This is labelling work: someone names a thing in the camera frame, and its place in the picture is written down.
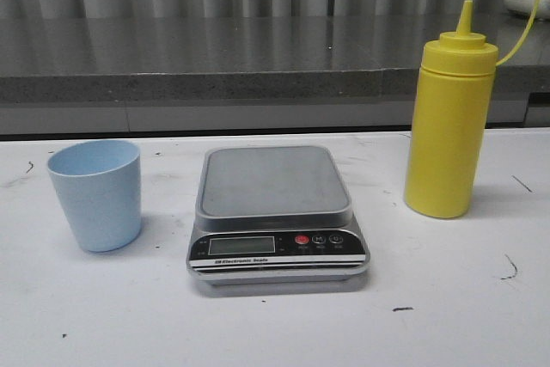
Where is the yellow squeeze bottle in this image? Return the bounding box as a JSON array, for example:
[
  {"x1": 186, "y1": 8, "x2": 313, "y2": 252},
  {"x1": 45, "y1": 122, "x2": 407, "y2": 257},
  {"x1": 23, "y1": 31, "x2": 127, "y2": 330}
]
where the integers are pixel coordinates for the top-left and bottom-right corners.
[{"x1": 404, "y1": 0, "x2": 540, "y2": 219}]

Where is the silver electronic kitchen scale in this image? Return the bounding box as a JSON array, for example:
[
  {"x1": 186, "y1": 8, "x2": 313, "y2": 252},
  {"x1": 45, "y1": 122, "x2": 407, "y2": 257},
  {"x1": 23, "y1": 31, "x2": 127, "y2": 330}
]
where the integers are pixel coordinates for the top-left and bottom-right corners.
[{"x1": 186, "y1": 145, "x2": 370, "y2": 286}]

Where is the light blue plastic cup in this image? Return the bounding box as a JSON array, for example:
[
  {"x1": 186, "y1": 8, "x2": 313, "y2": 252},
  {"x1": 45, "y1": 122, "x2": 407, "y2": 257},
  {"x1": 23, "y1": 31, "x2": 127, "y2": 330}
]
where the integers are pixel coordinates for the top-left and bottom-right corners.
[{"x1": 47, "y1": 140, "x2": 142, "y2": 253}]

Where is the grey stone counter ledge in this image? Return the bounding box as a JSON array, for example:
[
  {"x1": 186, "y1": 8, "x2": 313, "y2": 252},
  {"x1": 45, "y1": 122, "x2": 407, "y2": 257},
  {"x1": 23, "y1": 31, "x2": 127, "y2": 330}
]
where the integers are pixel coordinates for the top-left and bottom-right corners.
[{"x1": 0, "y1": 13, "x2": 550, "y2": 136}]

